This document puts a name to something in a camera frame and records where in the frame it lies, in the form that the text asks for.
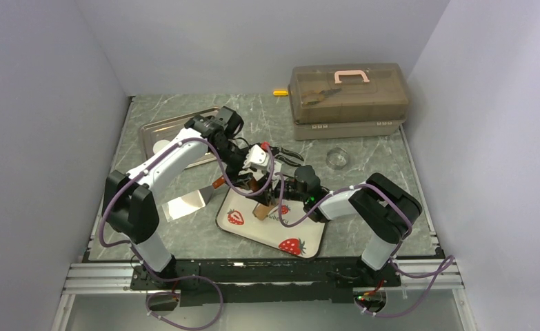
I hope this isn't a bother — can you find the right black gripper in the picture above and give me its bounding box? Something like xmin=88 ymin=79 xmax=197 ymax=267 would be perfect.
xmin=246 ymin=177 xmax=308 ymax=207

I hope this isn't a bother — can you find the wooden rolling pin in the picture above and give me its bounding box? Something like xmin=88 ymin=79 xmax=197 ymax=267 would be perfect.
xmin=252 ymin=203 xmax=275 ymax=221

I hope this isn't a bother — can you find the strawberry pattern white tray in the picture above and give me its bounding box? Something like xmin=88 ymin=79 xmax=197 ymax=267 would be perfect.
xmin=216 ymin=190 xmax=326 ymax=259

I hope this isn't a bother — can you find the spatula with wooden handle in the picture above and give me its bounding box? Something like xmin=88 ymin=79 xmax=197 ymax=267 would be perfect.
xmin=163 ymin=177 xmax=226 ymax=222

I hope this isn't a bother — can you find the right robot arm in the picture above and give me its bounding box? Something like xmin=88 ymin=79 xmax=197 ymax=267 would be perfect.
xmin=255 ymin=165 xmax=423 ymax=286

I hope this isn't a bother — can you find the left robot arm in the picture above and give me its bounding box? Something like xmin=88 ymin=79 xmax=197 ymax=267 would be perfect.
xmin=99 ymin=107 xmax=247 ymax=290

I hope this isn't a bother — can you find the yellow small object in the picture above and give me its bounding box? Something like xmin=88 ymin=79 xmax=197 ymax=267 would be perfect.
xmin=272 ymin=90 xmax=289 ymax=97

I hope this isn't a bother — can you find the steel baking tray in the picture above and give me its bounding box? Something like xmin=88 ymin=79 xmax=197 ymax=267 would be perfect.
xmin=138 ymin=107 xmax=219 ymax=161

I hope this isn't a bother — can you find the brown translucent tool box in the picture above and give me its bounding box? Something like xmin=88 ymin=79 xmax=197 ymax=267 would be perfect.
xmin=288 ymin=63 xmax=410 ymax=141

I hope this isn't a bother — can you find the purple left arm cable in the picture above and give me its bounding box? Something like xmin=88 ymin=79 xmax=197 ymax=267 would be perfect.
xmin=97 ymin=137 xmax=277 ymax=330

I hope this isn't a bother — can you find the round metal cutter ring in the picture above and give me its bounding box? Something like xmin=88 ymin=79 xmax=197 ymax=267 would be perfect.
xmin=326 ymin=148 xmax=351 ymax=168

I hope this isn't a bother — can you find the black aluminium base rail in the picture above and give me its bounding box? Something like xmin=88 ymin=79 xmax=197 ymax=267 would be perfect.
xmin=62 ymin=258 xmax=463 ymax=308

